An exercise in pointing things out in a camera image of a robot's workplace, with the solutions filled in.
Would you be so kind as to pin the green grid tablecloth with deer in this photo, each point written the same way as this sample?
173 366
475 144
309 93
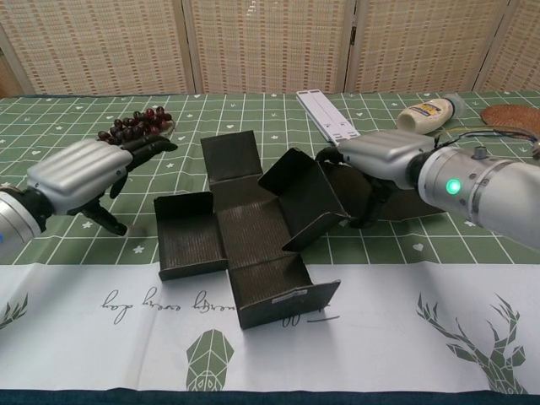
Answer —
379 295

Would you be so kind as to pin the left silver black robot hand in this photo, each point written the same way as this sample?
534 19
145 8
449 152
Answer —
80 173

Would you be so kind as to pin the woven bamboo folding screen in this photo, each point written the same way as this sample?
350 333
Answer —
253 50

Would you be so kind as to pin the mayonnaise squeeze bottle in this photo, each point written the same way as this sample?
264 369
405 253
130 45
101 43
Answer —
422 116

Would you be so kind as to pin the dark red grape bunch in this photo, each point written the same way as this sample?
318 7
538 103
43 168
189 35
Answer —
135 124

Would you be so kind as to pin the white folding laptop stand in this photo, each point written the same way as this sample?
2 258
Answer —
325 114

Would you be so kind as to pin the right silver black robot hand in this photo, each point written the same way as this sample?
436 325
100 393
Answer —
384 156

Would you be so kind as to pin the black cardboard box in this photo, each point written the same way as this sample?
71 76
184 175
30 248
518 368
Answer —
253 219

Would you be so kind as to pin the round brown woven coaster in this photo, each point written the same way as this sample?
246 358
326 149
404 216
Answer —
510 118

